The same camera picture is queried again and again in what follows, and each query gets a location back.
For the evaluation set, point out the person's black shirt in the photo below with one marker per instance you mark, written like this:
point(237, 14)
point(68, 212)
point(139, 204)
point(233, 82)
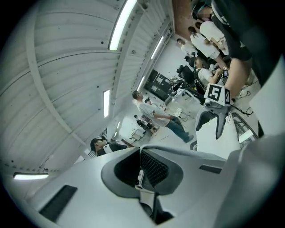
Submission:
point(256, 33)

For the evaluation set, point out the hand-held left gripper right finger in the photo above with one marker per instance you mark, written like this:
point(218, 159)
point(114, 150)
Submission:
point(158, 171)

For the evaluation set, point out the white pillow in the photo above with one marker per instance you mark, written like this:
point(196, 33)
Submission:
point(209, 142)

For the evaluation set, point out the white paper card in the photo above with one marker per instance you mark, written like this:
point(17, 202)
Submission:
point(246, 137)

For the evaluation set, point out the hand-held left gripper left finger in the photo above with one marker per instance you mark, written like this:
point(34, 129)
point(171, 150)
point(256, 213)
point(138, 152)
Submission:
point(124, 173)

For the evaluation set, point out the black metal railing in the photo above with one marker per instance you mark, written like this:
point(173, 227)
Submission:
point(105, 134)

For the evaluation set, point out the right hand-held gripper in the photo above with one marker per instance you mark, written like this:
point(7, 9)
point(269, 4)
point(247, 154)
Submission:
point(217, 95)

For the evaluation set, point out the person's head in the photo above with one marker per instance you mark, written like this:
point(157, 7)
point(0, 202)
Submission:
point(206, 15)

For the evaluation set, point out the ceiling light bar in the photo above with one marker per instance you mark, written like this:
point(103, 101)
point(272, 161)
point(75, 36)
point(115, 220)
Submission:
point(115, 134)
point(157, 47)
point(106, 103)
point(118, 125)
point(121, 26)
point(31, 176)
point(140, 83)

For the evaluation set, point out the person's right forearm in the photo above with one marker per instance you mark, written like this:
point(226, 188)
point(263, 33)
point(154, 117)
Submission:
point(236, 75)

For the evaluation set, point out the black double door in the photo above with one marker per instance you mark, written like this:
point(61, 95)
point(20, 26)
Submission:
point(155, 82)

